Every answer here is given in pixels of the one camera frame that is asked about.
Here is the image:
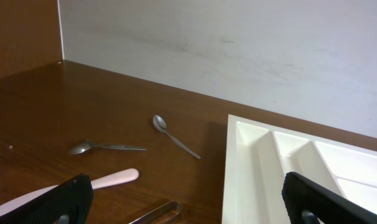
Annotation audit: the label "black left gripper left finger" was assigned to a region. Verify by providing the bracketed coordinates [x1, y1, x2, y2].
[0, 174, 94, 224]

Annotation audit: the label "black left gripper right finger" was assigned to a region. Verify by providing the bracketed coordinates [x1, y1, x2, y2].
[282, 172, 377, 224]

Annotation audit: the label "small teaspoon far left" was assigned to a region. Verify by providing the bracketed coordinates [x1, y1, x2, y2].
[68, 140, 147, 155]

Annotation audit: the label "pink plastic knife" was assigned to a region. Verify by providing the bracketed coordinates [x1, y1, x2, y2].
[0, 169, 139, 216]

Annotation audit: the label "white plastic cutlery tray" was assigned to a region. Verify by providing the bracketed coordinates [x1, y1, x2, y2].
[222, 115, 377, 224]

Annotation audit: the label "metal tongs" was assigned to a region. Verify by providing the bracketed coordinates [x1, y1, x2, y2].
[129, 201, 183, 224]

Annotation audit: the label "small teaspoon near tray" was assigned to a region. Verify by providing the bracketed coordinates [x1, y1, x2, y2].
[152, 114, 201, 159]

